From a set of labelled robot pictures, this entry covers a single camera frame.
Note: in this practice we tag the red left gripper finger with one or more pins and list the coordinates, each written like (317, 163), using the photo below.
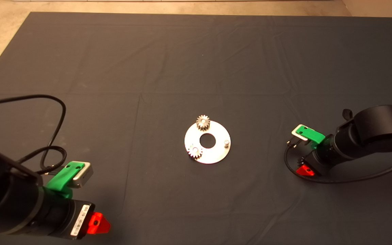
(102, 226)

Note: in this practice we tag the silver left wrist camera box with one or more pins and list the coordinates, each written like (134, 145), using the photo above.
(84, 177)

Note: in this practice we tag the dark gear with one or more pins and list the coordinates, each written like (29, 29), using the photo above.
(300, 161)

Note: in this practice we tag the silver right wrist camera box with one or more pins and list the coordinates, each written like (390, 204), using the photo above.
(298, 131)

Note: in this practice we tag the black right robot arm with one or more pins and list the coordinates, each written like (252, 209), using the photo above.
(379, 129)

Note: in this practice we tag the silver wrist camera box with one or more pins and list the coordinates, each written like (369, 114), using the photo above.
(298, 131)
(84, 177)

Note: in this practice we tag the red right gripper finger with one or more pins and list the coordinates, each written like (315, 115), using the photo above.
(305, 171)

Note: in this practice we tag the round metal carrier plate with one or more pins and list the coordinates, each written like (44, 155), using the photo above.
(218, 153)

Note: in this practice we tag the dark grey table cloth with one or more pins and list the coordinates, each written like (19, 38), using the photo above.
(216, 68)

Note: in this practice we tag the small steel planetary gear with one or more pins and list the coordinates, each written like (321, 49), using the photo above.
(203, 122)
(195, 151)

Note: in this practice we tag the green left camera mount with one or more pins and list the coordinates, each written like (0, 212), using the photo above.
(60, 180)

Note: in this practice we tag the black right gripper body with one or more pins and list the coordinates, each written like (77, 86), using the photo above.
(325, 156)

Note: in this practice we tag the green right camera mount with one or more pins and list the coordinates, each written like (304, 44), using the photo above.
(313, 136)

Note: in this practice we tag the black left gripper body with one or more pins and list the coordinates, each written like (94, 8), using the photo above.
(77, 221)

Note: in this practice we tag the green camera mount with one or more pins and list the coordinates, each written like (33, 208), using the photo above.
(60, 180)
(313, 136)

